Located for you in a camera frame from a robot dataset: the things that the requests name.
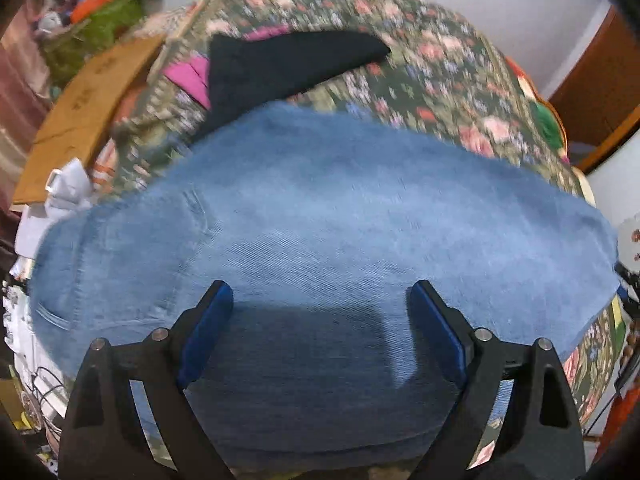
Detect white clothes pile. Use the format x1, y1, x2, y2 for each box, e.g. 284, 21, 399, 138
9, 158, 93, 281

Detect orange box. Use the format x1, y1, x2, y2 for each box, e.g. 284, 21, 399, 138
70, 0, 112, 24

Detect pink folded garment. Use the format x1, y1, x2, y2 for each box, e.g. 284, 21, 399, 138
163, 25, 290, 110

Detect floral bed cover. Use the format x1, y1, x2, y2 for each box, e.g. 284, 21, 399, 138
96, 0, 626, 466

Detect black folded garment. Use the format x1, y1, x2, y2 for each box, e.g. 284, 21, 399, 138
192, 30, 390, 142

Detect green storage bag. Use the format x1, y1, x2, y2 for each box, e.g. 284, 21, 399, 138
39, 0, 144, 88

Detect blue denim jeans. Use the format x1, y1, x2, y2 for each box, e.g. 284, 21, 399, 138
29, 103, 620, 471

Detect pink curtain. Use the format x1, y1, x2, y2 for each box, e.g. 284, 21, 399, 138
1, 0, 50, 210

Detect wooden lap desk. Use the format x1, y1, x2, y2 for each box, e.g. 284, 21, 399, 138
12, 35, 165, 205

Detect wooden door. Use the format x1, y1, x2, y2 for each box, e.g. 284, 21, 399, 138
551, 9, 640, 174

